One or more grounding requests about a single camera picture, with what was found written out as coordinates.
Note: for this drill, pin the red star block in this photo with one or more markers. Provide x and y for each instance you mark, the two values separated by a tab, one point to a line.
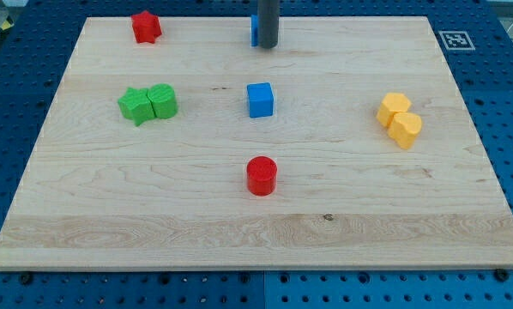
146	27

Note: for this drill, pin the wooden board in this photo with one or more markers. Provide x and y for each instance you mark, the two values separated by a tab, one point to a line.
346	147

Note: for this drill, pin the blue cube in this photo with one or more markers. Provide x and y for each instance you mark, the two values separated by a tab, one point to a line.
260	100

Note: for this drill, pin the blue block behind rod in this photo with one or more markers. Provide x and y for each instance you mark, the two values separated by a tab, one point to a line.
254	30

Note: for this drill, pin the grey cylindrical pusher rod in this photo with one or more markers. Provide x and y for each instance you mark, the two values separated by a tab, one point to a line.
268	12

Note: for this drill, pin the white fiducial marker tag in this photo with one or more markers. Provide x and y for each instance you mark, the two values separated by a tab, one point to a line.
456	40

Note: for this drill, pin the green cylinder block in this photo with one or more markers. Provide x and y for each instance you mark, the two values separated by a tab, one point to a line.
163	99

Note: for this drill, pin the red cylinder block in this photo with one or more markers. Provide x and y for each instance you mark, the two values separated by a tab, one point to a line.
261	175

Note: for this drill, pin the yellow hexagon block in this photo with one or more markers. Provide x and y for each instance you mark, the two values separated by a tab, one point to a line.
391	104

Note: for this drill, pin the yellow heart block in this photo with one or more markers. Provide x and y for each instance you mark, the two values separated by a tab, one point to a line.
405	128

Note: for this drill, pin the green star block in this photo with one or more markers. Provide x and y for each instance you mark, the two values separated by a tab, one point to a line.
135	105

